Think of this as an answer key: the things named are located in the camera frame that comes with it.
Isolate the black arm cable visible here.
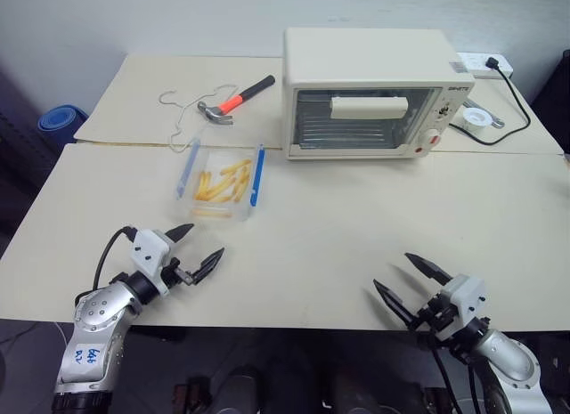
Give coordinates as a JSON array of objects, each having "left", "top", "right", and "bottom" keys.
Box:
[
  {"left": 426, "top": 337, "right": 486, "bottom": 414},
  {"left": 90, "top": 226, "right": 137, "bottom": 291}
]

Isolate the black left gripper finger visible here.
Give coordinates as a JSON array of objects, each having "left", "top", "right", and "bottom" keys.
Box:
[
  {"left": 165, "top": 223, "right": 195, "bottom": 244},
  {"left": 192, "top": 248, "right": 225, "bottom": 286}
]

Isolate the blue rolled foam mat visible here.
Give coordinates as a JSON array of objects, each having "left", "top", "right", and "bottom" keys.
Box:
[{"left": 37, "top": 103, "right": 91, "bottom": 133}]

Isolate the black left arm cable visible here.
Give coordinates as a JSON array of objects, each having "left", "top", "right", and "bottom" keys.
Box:
[{"left": 90, "top": 226, "right": 137, "bottom": 291}]

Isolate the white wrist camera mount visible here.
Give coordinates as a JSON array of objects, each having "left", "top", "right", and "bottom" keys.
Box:
[
  {"left": 130, "top": 228, "right": 175, "bottom": 298},
  {"left": 437, "top": 274, "right": 487, "bottom": 329}
]

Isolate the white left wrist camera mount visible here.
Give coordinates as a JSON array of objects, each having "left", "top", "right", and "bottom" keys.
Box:
[{"left": 130, "top": 228, "right": 175, "bottom": 298}]

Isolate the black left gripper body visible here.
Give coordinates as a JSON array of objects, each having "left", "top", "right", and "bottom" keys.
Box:
[{"left": 160, "top": 255, "right": 200, "bottom": 289}]

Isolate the black power cable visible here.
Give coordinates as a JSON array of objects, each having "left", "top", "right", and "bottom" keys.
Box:
[{"left": 448, "top": 68, "right": 533, "bottom": 146}]

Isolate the clear container with blue clips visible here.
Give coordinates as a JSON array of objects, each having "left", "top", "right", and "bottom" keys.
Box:
[{"left": 173, "top": 137, "right": 267, "bottom": 223}]

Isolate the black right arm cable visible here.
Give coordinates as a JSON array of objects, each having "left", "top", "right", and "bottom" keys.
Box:
[{"left": 426, "top": 337, "right": 486, "bottom": 414}]

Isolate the white string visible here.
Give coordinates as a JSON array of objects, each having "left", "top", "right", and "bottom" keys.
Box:
[{"left": 158, "top": 83, "right": 240, "bottom": 155}]

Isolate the dark cabinet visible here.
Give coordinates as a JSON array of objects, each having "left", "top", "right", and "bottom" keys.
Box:
[{"left": 0, "top": 65, "right": 69, "bottom": 259}]

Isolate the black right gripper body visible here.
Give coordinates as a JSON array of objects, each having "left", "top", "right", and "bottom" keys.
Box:
[{"left": 415, "top": 293, "right": 462, "bottom": 342}]

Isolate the thin white floor cable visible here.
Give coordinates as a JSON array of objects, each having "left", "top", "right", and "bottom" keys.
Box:
[{"left": 0, "top": 319, "right": 73, "bottom": 349}]

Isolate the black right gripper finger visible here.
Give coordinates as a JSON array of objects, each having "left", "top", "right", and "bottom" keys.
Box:
[
  {"left": 372, "top": 278, "right": 420, "bottom": 331},
  {"left": 403, "top": 252, "right": 453, "bottom": 287}
]

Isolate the cream toaster oven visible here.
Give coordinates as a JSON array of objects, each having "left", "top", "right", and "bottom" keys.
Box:
[{"left": 282, "top": 28, "right": 476, "bottom": 161}]

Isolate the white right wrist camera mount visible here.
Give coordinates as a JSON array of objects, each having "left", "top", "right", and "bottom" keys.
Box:
[{"left": 437, "top": 274, "right": 487, "bottom": 329}]

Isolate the white tape roll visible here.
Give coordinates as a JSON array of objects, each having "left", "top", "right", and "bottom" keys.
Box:
[{"left": 460, "top": 108, "right": 492, "bottom": 130}]

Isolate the dark rounded shape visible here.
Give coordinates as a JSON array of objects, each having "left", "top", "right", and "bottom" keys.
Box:
[{"left": 212, "top": 364, "right": 269, "bottom": 414}]

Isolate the claw hammer with orange-black handle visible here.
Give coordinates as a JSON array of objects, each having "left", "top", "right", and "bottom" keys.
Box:
[{"left": 196, "top": 74, "right": 277, "bottom": 127}]

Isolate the white power strip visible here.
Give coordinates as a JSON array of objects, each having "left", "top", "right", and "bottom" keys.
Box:
[{"left": 454, "top": 52, "right": 515, "bottom": 80}]

